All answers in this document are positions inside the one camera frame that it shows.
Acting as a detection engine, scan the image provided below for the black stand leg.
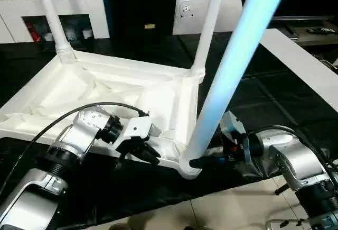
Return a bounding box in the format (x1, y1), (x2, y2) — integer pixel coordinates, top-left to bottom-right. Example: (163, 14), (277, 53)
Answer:
(274, 183), (290, 196)

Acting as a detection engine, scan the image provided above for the black table mat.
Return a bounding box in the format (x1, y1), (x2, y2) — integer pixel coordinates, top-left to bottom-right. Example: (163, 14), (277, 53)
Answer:
(0, 33), (338, 222)

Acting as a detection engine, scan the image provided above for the white flat board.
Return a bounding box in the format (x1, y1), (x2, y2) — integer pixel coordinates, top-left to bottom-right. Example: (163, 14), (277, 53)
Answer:
(259, 27), (338, 104)

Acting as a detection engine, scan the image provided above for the dark low tv bench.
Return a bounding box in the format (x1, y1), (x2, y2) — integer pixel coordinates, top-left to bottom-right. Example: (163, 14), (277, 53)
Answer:
(284, 19), (338, 48)

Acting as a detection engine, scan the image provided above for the black cabinet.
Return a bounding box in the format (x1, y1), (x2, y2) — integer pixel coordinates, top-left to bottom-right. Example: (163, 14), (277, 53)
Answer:
(101, 0), (181, 40)

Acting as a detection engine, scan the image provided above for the black remote control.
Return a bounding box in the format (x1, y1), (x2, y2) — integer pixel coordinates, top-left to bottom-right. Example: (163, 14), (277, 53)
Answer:
(305, 27), (335, 34)

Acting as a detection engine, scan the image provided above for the white cabinet with glass doors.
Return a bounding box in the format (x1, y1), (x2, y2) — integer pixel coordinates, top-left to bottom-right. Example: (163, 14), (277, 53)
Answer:
(0, 0), (111, 45)

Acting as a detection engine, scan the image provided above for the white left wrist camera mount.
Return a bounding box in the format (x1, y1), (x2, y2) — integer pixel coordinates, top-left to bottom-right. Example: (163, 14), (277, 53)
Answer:
(106, 115), (154, 153)

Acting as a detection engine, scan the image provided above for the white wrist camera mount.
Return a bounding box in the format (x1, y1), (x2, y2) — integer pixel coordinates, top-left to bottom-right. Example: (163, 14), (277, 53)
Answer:
(220, 110), (251, 162)
(106, 115), (154, 153)

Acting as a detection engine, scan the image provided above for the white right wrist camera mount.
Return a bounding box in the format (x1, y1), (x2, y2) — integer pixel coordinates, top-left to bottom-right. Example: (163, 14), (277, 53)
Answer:
(220, 110), (251, 162)

